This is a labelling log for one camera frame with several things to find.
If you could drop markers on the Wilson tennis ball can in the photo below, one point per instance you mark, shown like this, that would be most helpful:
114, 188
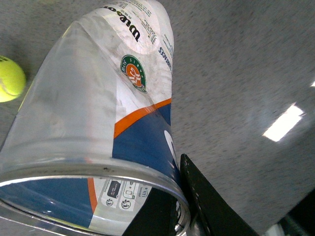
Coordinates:
92, 137

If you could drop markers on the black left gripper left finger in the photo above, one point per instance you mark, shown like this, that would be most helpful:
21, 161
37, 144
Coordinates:
157, 217

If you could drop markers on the far left tennis ball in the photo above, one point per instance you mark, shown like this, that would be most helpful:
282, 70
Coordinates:
12, 80

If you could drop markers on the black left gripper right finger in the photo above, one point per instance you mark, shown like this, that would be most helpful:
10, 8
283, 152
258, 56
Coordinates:
211, 215

